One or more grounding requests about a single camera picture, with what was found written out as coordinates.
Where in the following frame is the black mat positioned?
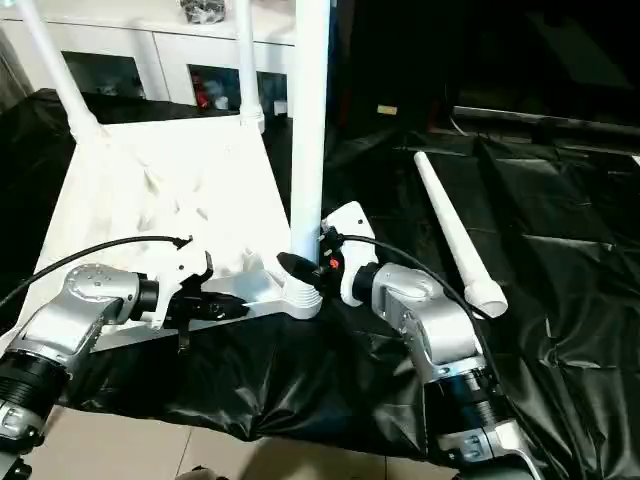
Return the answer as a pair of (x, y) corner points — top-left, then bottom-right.
(0, 87), (640, 480)

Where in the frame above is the white plastic table leg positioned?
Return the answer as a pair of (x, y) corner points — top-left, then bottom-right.
(282, 0), (335, 307)
(232, 0), (267, 132)
(413, 152), (510, 320)
(14, 0), (110, 145)

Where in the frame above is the white plastic table top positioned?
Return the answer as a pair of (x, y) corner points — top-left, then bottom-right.
(17, 112), (325, 357)

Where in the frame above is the black backdrop cloth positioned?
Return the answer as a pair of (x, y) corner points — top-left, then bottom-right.
(339, 0), (640, 129)

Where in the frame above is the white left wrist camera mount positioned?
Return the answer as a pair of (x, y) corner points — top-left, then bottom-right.
(149, 243), (215, 331)

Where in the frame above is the white glass-door cabinet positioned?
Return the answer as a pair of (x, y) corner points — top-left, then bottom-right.
(0, 0), (301, 120)

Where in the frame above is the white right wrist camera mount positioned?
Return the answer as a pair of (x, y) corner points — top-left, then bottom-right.
(322, 200), (380, 307)

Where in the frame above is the black flat monitor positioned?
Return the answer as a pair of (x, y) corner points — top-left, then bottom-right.
(452, 105), (640, 137)

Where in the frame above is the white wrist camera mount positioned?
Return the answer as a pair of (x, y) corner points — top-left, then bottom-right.
(322, 200), (380, 307)
(149, 243), (215, 331)

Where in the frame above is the grey curtain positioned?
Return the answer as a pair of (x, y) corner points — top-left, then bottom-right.
(0, 27), (27, 104)

